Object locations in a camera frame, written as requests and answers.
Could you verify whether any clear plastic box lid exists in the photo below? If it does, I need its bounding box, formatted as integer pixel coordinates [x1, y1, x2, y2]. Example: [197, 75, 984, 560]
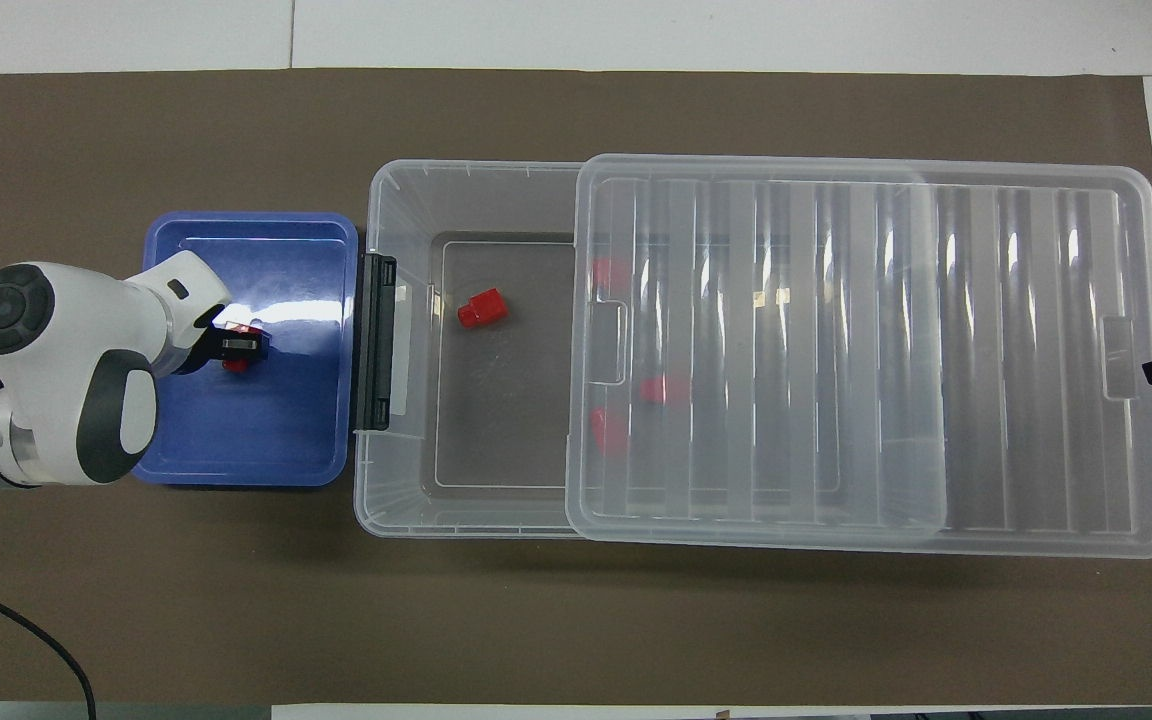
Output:
[564, 153, 1152, 560]

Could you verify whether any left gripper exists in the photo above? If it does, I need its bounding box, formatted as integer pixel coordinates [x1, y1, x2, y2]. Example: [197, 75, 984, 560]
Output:
[172, 308, 231, 378]

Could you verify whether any black box latch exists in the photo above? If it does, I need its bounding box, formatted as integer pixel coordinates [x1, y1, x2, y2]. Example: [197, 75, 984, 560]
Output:
[354, 252, 400, 433]

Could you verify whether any blue plastic tray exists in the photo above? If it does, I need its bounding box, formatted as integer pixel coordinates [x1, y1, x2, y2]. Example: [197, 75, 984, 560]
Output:
[132, 211, 360, 488]

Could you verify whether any black cable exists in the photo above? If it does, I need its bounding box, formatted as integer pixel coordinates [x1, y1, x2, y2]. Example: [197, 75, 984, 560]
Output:
[0, 577, 98, 720]

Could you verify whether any clear plastic storage box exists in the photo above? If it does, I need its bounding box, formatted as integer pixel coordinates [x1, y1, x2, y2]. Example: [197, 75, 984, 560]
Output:
[353, 158, 949, 539]

